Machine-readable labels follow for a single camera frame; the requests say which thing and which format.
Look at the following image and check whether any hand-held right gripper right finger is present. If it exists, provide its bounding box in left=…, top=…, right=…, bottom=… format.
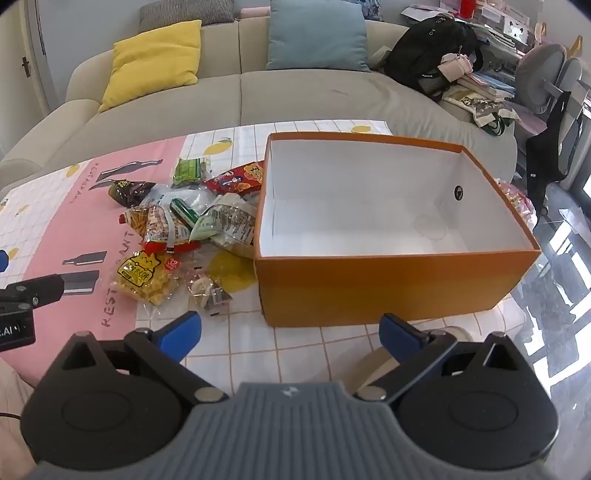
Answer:
left=353, top=313, right=543, bottom=406

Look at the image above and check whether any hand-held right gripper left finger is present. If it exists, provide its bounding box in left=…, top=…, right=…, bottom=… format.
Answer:
left=48, top=311, right=229, bottom=407

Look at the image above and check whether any orange cardboard box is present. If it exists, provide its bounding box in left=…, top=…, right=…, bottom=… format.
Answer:
left=253, top=132, right=542, bottom=328

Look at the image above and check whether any clear pastry packet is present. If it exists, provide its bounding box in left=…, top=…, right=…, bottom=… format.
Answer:
left=187, top=268, right=234, bottom=317

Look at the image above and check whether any yellow snack packet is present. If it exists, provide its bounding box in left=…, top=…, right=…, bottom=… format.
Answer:
left=115, top=249, right=181, bottom=308

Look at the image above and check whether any pale green text packet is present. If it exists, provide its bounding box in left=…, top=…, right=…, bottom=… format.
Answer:
left=215, top=233, right=257, bottom=260

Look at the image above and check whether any peanut snack packet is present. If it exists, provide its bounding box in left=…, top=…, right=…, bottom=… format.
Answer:
left=144, top=205, right=204, bottom=254

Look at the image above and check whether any white green snack packet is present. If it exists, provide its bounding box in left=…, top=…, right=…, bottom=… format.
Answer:
left=189, top=203, right=259, bottom=245

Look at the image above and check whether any green stick packet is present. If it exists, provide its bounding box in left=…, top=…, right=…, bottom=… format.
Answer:
left=170, top=198, right=200, bottom=228

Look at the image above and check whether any dark brown snack packet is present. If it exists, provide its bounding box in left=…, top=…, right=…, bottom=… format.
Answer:
left=108, top=179, right=157, bottom=208

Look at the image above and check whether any red snack packet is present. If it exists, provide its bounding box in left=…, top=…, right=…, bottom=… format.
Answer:
left=203, top=161, right=266, bottom=195

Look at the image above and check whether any pale pink clothing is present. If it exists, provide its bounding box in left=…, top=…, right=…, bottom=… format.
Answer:
left=0, top=357, right=35, bottom=467

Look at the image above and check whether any pink bagged trash bin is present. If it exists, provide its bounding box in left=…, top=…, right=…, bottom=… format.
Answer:
left=496, top=178, right=539, bottom=227

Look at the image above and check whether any black garment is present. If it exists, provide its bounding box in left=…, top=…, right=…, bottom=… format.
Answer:
left=525, top=90, right=583, bottom=217

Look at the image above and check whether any black framed glass door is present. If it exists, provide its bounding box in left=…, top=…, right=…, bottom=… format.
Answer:
left=561, top=106, right=591, bottom=222

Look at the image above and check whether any printed tote bag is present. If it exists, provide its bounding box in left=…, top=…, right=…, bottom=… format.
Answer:
left=441, top=88, right=522, bottom=137

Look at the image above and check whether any yellow pillow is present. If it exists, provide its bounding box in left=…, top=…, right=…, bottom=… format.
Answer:
left=98, top=19, right=202, bottom=114

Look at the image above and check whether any beige sofa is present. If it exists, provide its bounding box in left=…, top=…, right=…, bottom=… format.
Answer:
left=0, top=18, right=518, bottom=195

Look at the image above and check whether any stack of books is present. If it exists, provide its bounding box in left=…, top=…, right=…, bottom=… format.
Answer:
left=457, top=69, right=518, bottom=102

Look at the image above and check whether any pink bottle pouch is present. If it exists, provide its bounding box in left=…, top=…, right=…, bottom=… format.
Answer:
left=438, top=53, right=476, bottom=84

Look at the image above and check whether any black backpack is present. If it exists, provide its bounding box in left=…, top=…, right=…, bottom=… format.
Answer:
left=384, top=14, right=483, bottom=97

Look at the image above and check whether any grey desk chair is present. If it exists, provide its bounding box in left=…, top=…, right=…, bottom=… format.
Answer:
left=515, top=44, right=589, bottom=139

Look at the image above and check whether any grey striped pillow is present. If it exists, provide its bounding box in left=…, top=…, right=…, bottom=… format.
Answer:
left=139, top=0, right=236, bottom=33

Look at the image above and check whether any blue pillow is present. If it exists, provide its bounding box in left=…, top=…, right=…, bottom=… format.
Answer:
left=265, top=0, right=371, bottom=72

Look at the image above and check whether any cluttered white desk shelf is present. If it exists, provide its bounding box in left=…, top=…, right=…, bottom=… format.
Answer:
left=402, top=0, right=532, bottom=56

